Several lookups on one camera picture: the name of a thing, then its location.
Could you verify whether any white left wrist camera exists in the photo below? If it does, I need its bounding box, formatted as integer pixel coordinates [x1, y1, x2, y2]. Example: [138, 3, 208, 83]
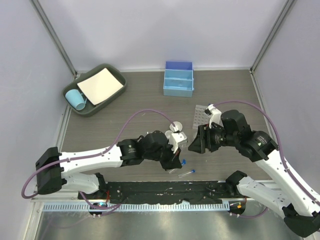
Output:
[168, 131, 187, 153]

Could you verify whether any small white ceramic bowl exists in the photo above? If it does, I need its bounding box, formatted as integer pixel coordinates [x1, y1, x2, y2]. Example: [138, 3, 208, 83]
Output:
[164, 130, 173, 139]

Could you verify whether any light blue mug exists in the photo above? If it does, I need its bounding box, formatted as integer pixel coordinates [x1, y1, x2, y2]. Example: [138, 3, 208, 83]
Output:
[65, 89, 87, 111]

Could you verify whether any clear test tube rack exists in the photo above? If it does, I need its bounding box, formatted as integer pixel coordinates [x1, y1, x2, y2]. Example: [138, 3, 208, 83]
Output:
[192, 104, 211, 130]

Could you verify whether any dark green plastic tray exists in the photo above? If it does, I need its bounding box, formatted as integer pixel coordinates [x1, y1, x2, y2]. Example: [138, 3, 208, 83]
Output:
[62, 63, 127, 117]

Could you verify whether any blue tiered organizer box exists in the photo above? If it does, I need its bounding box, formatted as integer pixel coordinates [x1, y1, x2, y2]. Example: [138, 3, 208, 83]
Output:
[163, 61, 194, 98]

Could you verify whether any white slotted cable duct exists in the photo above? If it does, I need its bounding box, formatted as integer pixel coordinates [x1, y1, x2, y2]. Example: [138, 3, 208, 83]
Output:
[42, 201, 230, 213]

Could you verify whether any aluminium rail profile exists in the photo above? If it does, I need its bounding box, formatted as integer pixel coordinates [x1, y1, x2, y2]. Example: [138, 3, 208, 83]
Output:
[252, 180, 279, 195]

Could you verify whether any white square plate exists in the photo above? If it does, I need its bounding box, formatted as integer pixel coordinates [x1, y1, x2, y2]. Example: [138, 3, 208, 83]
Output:
[77, 68, 124, 105]

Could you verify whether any clear glass beaker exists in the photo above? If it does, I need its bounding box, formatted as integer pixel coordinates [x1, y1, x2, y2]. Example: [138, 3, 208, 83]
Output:
[179, 137, 189, 148]

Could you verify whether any blue capped test tube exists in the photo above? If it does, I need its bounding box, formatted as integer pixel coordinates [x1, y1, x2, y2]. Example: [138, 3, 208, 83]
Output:
[168, 159, 187, 174]
[178, 169, 196, 178]

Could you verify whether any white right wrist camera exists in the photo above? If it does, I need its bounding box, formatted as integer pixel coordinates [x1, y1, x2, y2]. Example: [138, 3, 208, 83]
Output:
[204, 104, 222, 129]

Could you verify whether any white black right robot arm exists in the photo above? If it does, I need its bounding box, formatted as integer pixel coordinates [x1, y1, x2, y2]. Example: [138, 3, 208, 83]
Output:
[188, 105, 320, 238]

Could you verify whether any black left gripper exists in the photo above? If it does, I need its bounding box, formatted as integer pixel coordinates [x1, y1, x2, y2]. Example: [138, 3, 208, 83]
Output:
[144, 139, 182, 171]

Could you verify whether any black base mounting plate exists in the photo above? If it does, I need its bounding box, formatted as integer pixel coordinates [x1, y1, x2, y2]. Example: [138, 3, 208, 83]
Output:
[85, 180, 245, 205]

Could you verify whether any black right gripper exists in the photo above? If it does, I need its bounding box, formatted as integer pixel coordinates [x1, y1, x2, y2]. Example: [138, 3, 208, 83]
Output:
[188, 122, 239, 154]

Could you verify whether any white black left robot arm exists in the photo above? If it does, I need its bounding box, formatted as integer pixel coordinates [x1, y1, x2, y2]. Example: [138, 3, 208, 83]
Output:
[35, 130, 188, 200]

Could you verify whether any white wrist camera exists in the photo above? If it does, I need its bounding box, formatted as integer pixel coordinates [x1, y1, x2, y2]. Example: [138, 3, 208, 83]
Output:
[168, 131, 187, 153]
[204, 104, 222, 129]

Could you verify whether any large white ceramic bowl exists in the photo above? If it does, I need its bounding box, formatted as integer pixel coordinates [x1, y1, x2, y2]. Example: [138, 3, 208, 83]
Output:
[169, 121, 183, 133]

